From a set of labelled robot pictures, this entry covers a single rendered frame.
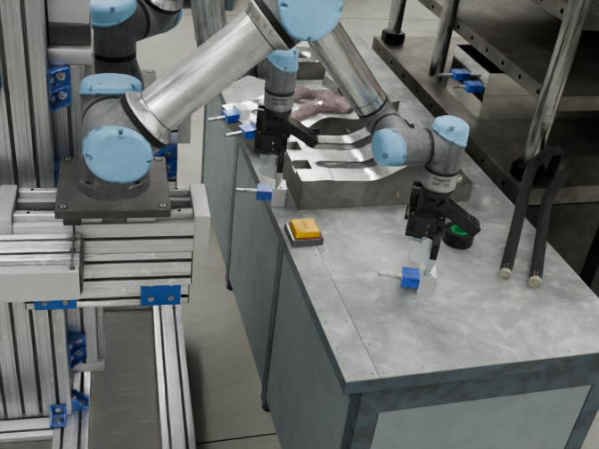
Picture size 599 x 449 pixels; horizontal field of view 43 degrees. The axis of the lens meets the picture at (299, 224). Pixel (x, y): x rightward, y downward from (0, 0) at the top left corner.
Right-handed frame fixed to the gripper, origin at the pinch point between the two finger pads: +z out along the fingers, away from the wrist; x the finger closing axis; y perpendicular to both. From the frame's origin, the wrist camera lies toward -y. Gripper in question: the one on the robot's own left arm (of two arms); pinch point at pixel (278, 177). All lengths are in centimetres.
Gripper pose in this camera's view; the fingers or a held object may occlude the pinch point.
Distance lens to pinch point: 200.9
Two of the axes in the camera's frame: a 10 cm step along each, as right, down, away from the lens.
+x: 0.3, 5.5, -8.4
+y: -9.9, -0.7, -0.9
